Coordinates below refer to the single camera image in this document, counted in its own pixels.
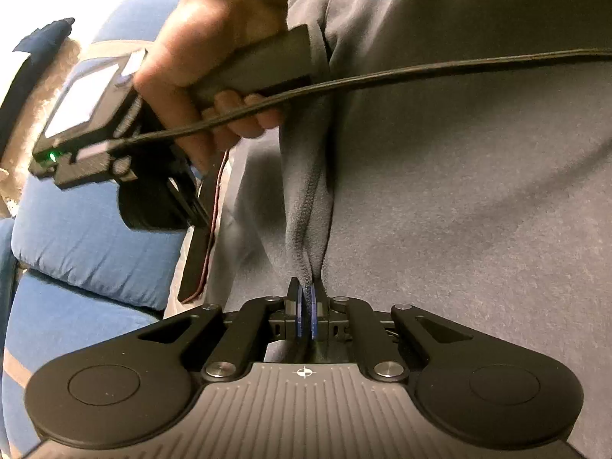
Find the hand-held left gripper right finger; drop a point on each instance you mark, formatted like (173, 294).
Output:
(315, 313)

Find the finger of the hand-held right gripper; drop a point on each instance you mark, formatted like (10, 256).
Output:
(189, 203)

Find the blue pillow with grey stripes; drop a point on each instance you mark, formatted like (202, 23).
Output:
(62, 334)
(81, 239)

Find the grey sweatpants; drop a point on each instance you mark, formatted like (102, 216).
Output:
(454, 201)

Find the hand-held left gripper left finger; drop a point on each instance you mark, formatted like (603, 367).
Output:
(299, 313)

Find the black belt with red edge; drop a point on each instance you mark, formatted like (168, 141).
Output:
(201, 258)

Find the person's right hand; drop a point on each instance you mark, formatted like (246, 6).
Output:
(215, 24)

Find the cream patterned cloth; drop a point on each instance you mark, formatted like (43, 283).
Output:
(71, 50)

